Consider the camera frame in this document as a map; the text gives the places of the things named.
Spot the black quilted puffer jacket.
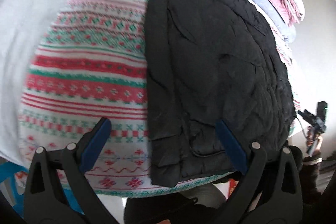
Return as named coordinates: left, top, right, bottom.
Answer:
left=144, top=0, right=295, bottom=188

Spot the person's right hand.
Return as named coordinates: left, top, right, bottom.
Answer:
left=306, top=126, right=323, bottom=156

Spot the light blue folded blanket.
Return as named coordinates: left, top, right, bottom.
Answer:
left=252, top=0, right=296, bottom=43

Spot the patterned red green blanket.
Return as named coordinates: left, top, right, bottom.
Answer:
left=15, top=0, right=301, bottom=198

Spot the pale grey bed sheet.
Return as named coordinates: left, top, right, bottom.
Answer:
left=1, top=0, right=66, bottom=165

